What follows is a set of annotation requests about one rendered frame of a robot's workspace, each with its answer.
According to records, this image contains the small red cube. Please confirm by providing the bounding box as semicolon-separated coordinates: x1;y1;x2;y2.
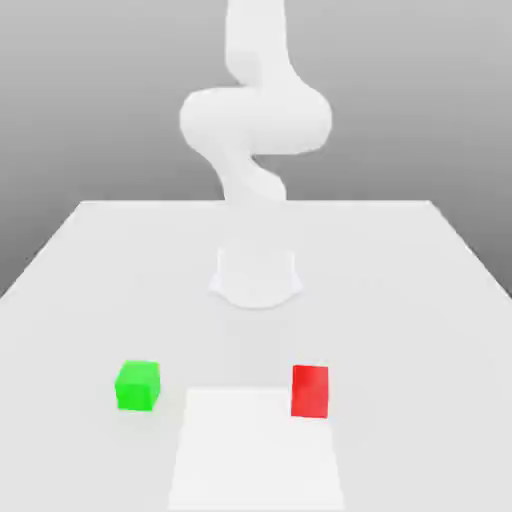
290;364;330;420

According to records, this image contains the small green cube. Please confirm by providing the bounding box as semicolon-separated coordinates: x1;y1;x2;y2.
114;359;162;412

